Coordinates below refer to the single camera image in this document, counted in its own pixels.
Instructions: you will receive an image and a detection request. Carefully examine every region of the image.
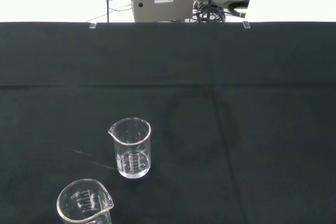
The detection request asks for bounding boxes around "black floor cable bundle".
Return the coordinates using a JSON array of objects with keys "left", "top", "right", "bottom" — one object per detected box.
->
[{"left": 192, "top": 0, "right": 226, "bottom": 23}]

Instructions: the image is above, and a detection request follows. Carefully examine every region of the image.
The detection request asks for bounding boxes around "coiled black cable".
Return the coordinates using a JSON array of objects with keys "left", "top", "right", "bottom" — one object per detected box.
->
[{"left": 227, "top": 0, "right": 249, "bottom": 18}]

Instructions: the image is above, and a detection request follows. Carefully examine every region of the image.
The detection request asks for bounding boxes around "black bench cloth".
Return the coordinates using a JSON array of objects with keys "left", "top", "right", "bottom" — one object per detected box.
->
[{"left": 0, "top": 21, "right": 336, "bottom": 224}]

